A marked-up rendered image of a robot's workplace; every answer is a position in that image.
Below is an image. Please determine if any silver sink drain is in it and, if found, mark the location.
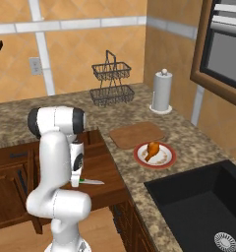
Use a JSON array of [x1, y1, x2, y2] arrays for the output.
[[213, 231, 236, 252]]

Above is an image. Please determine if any brown chicken drumstick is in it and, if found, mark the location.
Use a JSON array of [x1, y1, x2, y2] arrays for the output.
[[144, 141, 161, 162]]

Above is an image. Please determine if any wooden drawer front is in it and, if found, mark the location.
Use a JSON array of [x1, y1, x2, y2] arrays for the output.
[[0, 141, 41, 169]]

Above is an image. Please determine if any black drawer handle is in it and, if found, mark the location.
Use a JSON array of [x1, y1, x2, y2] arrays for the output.
[[9, 151, 30, 159]]

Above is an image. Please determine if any black two-tier wire basket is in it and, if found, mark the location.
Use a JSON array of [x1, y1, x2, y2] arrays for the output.
[[88, 49, 136, 108]]

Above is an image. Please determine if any white wall outlet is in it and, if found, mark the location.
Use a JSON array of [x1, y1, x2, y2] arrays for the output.
[[28, 56, 44, 77]]

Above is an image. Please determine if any green-handled knife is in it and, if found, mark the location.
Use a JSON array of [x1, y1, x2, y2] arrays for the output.
[[78, 177, 105, 185]]

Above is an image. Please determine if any wooden cupboard door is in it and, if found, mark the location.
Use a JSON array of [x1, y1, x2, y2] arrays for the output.
[[0, 162, 35, 232]]

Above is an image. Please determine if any black cupboard door handle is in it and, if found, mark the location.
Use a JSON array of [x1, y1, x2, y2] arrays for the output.
[[17, 168, 30, 197]]

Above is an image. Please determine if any wooden cutting board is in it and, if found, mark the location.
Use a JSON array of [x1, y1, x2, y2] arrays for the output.
[[108, 121, 166, 151]]

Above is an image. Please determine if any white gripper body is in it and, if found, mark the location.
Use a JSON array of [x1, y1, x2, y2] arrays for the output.
[[70, 171, 82, 188]]

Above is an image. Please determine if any white paper towel roll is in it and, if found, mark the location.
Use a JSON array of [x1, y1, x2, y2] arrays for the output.
[[148, 68, 174, 115]]

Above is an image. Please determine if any wooden cupboard under sink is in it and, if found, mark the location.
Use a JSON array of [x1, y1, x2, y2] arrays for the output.
[[109, 198, 159, 252]]

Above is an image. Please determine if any red-rimmed white plate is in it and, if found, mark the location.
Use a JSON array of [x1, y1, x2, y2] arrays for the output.
[[133, 141, 178, 170]]

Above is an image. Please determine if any open wooden drawer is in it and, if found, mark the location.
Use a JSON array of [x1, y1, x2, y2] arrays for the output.
[[31, 129, 131, 235]]

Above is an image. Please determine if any black sink basin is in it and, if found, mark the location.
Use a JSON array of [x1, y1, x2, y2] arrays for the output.
[[143, 158, 236, 252]]

